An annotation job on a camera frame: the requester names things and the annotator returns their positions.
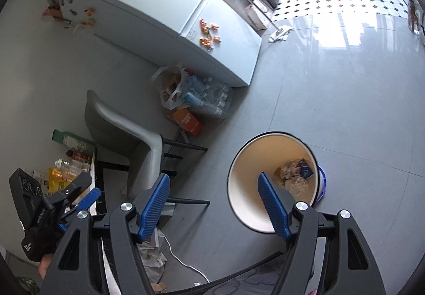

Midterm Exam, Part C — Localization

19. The clear plastic bottle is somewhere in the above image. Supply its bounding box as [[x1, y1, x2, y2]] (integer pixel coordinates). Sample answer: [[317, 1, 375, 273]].
[[55, 159, 92, 174]]

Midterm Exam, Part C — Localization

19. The pack of water bottles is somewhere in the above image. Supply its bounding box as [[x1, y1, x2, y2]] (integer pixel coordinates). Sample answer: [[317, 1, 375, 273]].
[[181, 75, 234, 122]]

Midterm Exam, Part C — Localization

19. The grey chair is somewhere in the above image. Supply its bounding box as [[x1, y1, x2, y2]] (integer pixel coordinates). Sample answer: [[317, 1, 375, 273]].
[[84, 89, 210, 207]]

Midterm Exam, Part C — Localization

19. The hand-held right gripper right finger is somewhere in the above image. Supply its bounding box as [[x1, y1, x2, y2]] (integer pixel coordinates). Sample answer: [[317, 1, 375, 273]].
[[258, 173, 387, 295]]

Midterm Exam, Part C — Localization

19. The white paper tissue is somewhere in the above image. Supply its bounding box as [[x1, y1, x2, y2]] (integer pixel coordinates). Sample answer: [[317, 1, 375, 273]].
[[282, 178, 313, 204]]

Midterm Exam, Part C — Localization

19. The white refrigerator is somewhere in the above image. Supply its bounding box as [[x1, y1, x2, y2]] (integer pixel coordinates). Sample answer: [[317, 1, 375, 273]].
[[52, 0, 264, 87]]

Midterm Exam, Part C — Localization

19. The blue plastic basin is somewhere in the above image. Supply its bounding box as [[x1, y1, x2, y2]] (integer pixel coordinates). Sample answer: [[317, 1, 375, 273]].
[[311, 165, 328, 204]]

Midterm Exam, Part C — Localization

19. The white plastic bag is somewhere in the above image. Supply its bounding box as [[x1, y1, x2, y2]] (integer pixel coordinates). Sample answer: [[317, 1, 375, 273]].
[[152, 66, 192, 110]]

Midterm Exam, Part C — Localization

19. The person's left forearm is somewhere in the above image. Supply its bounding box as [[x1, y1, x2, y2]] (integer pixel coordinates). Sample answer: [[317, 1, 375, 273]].
[[37, 253, 54, 280]]

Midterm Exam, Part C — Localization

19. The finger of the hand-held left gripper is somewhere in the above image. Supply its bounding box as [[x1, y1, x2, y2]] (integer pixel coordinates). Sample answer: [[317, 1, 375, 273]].
[[65, 172, 92, 204], [66, 188, 101, 216]]

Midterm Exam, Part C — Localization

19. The white flat mop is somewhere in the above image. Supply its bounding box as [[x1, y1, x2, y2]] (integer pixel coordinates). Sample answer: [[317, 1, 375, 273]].
[[267, 9, 293, 44]]

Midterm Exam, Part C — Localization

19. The group of orange figurine magnets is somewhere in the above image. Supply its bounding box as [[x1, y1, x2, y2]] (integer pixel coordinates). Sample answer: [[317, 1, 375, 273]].
[[198, 17, 222, 50]]

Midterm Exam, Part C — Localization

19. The orange cardboard box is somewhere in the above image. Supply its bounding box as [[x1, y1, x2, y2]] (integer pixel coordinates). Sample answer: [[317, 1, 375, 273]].
[[170, 108, 205, 137]]

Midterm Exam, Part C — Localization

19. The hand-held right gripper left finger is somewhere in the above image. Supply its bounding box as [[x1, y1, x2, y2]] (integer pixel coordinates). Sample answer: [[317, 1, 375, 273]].
[[40, 173, 171, 295]]

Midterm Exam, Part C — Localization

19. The blue tissue packet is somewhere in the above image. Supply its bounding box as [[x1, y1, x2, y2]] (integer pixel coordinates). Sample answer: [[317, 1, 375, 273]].
[[296, 158, 315, 180]]

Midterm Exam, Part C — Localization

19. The green box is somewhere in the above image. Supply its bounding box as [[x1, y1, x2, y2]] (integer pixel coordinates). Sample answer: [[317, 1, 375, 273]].
[[51, 129, 97, 153]]

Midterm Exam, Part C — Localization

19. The cream round trash bin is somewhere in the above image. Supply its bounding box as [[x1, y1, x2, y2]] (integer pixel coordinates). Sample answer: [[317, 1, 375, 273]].
[[227, 130, 317, 234]]

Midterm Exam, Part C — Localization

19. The crumpled plastic bag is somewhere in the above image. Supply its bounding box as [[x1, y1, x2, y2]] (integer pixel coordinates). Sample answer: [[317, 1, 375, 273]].
[[138, 238, 167, 283]]

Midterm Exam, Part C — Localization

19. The yellow snack bag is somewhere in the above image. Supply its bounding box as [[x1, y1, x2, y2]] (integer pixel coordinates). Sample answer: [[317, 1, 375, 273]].
[[48, 167, 73, 191]]

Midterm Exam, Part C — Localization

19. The white paper carton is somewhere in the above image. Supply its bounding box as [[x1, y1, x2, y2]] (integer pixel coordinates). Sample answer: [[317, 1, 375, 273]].
[[274, 159, 304, 181]]

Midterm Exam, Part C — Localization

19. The pink box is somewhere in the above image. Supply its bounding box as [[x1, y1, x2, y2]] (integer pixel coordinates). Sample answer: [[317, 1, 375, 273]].
[[245, 0, 269, 31]]

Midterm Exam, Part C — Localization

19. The white cable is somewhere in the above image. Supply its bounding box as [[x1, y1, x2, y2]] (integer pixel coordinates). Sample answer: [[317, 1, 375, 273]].
[[162, 230, 210, 283]]

